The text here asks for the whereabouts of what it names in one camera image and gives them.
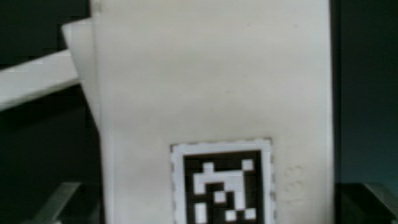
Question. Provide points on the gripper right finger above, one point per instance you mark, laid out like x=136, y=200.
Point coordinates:
x=366, y=204

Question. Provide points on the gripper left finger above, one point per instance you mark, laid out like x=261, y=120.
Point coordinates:
x=73, y=206

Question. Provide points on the white cabinet top block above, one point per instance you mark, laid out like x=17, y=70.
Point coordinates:
x=215, y=78

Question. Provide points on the white right fence rail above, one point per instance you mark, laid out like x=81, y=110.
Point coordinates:
x=35, y=78

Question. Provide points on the white cabinet body box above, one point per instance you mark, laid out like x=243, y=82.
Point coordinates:
x=78, y=37

